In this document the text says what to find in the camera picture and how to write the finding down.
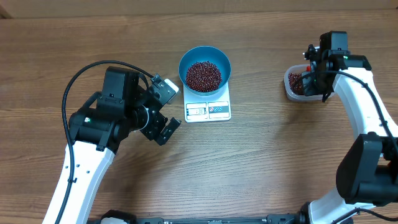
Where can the clear plastic container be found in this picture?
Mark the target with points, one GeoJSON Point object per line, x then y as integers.
{"type": "Point", "coordinates": [290, 94]}

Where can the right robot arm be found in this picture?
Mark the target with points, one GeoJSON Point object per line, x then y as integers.
{"type": "Point", "coordinates": [367, 176]}

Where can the white kitchen scale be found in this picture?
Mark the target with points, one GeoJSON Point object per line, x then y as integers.
{"type": "Point", "coordinates": [207, 108]}

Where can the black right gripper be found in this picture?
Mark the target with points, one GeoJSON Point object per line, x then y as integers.
{"type": "Point", "coordinates": [310, 89]}

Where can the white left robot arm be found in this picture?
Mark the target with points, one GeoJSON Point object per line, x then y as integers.
{"type": "Point", "coordinates": [83, 170]}

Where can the blue bowl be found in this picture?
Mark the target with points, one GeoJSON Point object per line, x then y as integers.
{"type": "Point", "coordinates": [203, 54]}

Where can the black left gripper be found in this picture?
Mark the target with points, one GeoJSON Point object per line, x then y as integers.
{"type": "Point", "coordinates": [155, 133]}

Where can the red beans in bowl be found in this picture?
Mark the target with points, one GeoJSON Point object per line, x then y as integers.
{"type": "Point", "coordinates": [203, 77]}

